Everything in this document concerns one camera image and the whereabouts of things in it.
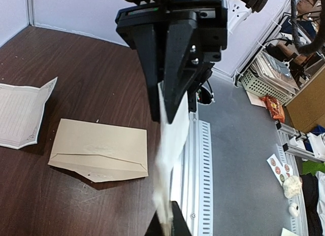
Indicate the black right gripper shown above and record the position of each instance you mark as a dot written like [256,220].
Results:
[176,43]

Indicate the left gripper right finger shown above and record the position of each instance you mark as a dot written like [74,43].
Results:
[179,225]

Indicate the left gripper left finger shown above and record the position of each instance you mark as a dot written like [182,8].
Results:
[154,228]

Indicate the brown kraft envelope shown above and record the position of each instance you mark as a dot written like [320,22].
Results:
[100,152]

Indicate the ornate letter sheet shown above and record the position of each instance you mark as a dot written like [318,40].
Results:
[172,140]
[22,110]

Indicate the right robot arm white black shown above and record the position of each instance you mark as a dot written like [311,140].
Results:
[177,42]

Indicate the right round circuit board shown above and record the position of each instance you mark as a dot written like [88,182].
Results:
[205,94]

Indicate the white perforated storage basket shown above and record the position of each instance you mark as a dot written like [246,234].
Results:
[260,87]

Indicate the small white round device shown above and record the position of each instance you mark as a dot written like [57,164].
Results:
[294,210]

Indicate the round sticker sheet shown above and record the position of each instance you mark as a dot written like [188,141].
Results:
[281,170]

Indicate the crumpled white paper ball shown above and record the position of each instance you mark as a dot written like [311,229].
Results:
[292,186]

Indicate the orange snack packet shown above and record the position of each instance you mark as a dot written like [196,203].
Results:
[275,108]

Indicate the cardboard box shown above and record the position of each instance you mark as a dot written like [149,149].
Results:
[306,110]

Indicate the front aluminium slotted rail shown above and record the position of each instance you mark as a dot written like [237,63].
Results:
[192,178]

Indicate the left aluminium frame post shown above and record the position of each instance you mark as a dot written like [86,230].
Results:
[30,5]

